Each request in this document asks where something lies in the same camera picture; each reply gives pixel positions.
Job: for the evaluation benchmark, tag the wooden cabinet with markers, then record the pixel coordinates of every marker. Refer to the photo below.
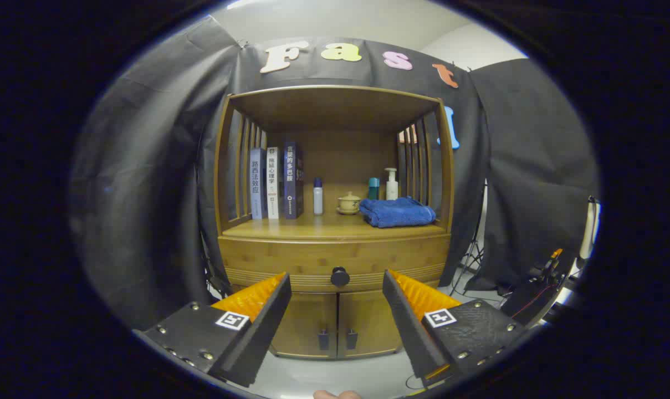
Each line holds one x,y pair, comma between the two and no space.
334,105

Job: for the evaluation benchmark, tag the black round drawer knob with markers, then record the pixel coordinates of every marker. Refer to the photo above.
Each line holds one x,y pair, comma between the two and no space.
339,276

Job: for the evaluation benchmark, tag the wooden drawer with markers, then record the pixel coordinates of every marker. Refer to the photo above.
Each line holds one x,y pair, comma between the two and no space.
290,255

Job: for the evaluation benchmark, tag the dark blue book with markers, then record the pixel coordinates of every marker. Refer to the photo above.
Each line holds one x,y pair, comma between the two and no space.
291,180

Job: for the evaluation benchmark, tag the folded blue towel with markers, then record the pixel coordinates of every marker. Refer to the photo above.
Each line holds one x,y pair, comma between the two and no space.
395,213

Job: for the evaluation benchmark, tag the wooden countertop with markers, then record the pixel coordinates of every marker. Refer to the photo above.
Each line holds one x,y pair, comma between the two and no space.
312,227

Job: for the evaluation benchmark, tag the teal bottle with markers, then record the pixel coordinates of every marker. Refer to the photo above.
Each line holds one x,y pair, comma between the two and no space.
373,189

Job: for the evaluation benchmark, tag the black tripod stand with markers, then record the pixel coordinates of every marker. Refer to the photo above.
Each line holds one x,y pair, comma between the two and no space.
472,256

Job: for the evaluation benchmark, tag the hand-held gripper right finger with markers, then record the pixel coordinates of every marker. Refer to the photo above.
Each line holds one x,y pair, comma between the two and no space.
409,327

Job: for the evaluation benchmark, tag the white book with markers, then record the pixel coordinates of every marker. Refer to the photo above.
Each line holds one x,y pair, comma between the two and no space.
272,183

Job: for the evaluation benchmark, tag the light blue book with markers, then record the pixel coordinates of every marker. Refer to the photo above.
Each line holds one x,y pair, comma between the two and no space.
257,185

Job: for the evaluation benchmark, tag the white pump bottle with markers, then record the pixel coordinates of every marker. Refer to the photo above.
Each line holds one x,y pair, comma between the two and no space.
392,189

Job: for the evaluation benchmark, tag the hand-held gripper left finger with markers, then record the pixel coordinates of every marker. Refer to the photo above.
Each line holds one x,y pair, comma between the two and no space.
262,332

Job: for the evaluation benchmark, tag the white bottle with blue cap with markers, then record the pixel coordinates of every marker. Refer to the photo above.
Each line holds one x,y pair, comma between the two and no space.
318,199

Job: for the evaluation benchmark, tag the black equipment with orange tip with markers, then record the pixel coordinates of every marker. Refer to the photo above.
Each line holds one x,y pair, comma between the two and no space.
534,299

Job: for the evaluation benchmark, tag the beige lidded tea cup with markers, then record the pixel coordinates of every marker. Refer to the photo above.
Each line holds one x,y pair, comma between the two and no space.
348,204

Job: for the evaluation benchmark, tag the wooden cabinet door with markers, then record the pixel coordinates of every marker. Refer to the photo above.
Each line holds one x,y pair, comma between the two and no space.
307,318
371,318

